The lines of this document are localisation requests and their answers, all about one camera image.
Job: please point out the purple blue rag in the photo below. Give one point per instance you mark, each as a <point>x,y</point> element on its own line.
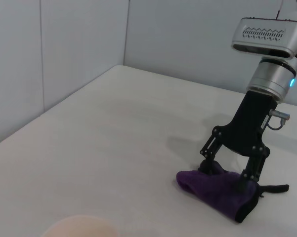
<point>207,187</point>

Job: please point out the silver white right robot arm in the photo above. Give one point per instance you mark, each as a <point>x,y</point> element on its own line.
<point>274,76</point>

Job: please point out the white paper cup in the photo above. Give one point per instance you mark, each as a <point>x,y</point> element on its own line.
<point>81,227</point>

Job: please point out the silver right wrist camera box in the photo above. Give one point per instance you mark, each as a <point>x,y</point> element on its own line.
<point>264,37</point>

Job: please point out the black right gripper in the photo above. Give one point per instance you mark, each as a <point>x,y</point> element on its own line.
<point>249,126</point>

